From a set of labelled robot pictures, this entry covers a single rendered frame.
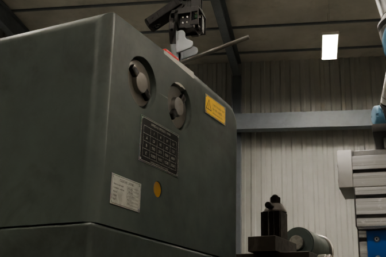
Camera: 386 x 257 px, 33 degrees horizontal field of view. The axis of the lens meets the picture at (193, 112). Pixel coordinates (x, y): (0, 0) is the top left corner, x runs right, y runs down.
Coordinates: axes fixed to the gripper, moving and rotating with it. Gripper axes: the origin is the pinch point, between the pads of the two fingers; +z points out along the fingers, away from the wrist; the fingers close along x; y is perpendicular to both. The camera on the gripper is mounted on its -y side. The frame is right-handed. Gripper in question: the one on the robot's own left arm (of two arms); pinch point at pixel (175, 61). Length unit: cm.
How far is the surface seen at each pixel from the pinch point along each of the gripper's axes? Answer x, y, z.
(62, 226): -52, -1, 52
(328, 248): 146, 22, 30
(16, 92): -50, -14, 26
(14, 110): -50, -14, 29
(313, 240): 125, 18, 29
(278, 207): 75, 13, 25
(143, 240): -37, 8, 52
